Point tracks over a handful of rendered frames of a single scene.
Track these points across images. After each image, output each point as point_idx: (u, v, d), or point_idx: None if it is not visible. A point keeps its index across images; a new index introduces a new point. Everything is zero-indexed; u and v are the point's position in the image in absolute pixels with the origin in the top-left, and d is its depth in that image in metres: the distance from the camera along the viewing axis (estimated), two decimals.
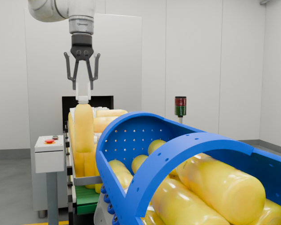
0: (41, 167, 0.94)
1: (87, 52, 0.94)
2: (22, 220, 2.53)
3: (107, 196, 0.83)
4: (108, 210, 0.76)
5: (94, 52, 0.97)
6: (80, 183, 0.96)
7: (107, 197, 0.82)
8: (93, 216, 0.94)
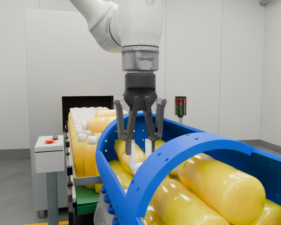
0: (41, 167, 0.94)
1: (149, 98, 0.62)
2: (22, 220, 2.53)
3: (107, 196, 0.83)
4: (108, 210, 0.76)
5: (157, 98, 0.64)
6: (80, 183, 0.96)
7: (107, 197, 0.82)
8: (93, 216, 0.94)
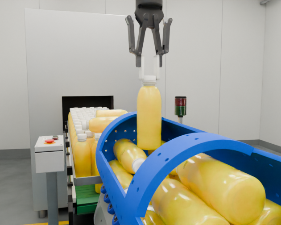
0: (41, 167, 0.94)
1: (157, 15, 0.71)
2: (22, 220, 2.53)
3: (107, 196, 0.83)
4: (108, 210, 0.76)
5: (164, 17, 0.73)
6: (80, 183, 0.96)
7: (107, 197, 0.82)
8: (93, 216, 0.94)
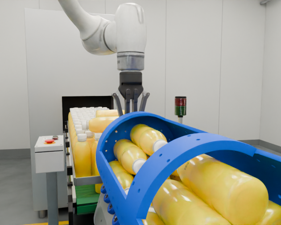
0: (41, 167, 0.94)
1: None
2: (22, 220, 2.53)
3: (107, 196, 0.83)
4: (108, 209, 0.76)
5: (117, 91, 0.85)
6: (80, 183, 0.96)
7: (106, 198, 0.82)
8: (93, 216, 0.94)
